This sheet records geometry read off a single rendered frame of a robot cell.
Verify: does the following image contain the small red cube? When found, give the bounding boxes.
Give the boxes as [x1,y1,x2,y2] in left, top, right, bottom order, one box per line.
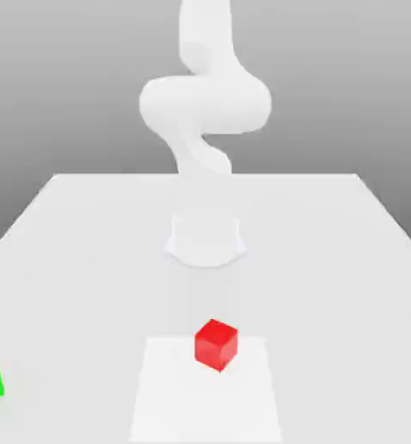
[193,318,239,373]

